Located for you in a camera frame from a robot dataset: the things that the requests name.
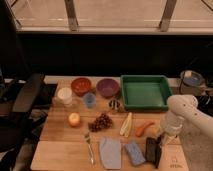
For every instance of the dark brown brush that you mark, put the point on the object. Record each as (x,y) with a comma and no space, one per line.
(151,147)

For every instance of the grey cloth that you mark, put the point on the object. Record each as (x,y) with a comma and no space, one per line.
(110,153)

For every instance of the blue sponge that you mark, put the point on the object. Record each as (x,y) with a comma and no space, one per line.
(134,153)

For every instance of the small striped ball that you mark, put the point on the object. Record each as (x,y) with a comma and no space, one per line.
(114,104)

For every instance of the red bowl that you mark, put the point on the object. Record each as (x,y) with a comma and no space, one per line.
(80,86)

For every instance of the yellow apple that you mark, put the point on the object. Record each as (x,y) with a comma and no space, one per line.
(74,119)

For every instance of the purple bowl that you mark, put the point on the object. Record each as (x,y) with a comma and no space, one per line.
(107,87)

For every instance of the orange carrot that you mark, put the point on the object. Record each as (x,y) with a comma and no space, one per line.
(140,130)

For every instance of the white cup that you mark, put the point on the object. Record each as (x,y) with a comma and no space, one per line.
(65,96)

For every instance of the silver fork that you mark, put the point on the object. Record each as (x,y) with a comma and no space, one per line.
(91,154)

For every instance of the green plastic tray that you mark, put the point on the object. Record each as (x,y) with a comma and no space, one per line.
(145,92)

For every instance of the bunch of dark grapes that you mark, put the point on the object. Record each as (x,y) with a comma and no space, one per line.
(100,123)

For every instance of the yellow banana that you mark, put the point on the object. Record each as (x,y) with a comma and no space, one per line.
(126,126)

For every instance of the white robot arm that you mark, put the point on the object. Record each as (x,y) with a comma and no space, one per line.
(180,108)

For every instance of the blue cup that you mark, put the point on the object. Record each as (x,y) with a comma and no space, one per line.
(89,100)

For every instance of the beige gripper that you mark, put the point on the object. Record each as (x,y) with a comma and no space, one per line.
(162,140)

